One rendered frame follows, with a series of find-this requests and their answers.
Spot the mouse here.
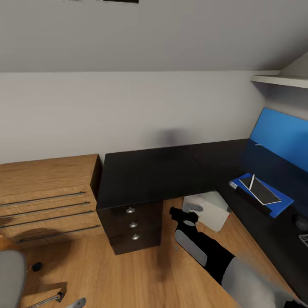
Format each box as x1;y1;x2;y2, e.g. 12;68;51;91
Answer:
294;216;308;231

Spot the swivel chair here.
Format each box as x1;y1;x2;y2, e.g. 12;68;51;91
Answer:
0;249;65;308

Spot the notebook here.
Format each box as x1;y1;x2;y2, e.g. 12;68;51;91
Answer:
240;177;281;205

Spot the folder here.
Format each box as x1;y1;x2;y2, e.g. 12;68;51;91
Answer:
229;172;294;218

